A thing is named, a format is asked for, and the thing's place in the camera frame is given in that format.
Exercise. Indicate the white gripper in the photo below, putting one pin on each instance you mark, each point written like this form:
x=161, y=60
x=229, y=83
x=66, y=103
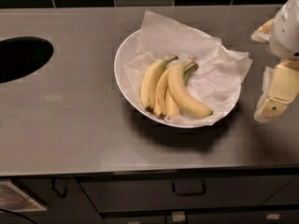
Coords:
x=286, y=32

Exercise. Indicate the large yellow banana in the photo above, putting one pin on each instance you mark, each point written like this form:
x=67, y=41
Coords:
x=177, y=87

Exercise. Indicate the leftmost yellow banana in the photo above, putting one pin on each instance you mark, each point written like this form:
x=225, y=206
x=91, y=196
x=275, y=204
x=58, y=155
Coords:
x=150, y=80

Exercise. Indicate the white bowl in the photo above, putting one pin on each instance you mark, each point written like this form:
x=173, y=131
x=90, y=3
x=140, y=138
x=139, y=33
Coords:
x=131, y=63

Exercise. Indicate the white paper liner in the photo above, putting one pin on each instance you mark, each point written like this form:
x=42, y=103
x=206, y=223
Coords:
x=165, y=37

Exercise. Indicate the small white label sticker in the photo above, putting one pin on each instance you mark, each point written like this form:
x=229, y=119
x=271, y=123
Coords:
x=273, y=216

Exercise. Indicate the grey drawer front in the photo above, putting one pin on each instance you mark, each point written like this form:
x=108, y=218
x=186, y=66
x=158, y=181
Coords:
x=156, y=195

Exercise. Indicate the dark round sink hole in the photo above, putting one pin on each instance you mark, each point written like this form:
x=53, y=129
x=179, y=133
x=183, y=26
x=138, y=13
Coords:
x=22, y=56

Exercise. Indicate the printed paper sheet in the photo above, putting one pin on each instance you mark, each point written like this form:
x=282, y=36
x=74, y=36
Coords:
x=15, y=199

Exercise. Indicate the black drawer handle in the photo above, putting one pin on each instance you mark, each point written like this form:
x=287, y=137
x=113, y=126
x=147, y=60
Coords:
x=188, y=188

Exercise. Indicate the black cabinet door handle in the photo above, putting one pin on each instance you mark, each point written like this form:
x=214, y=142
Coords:
x=59, y=187

